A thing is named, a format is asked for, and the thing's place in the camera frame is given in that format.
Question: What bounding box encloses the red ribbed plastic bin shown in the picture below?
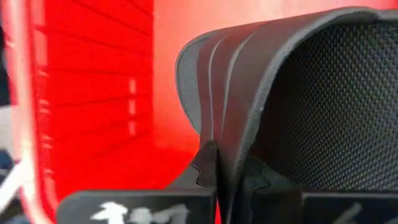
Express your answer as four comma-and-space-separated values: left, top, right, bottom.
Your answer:
2, 0, 398, 224

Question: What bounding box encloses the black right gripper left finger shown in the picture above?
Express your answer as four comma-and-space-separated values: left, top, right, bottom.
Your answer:
57, 139, 218, 224

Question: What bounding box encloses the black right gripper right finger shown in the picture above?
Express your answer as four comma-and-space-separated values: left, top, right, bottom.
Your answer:
239, 157, 398, 224

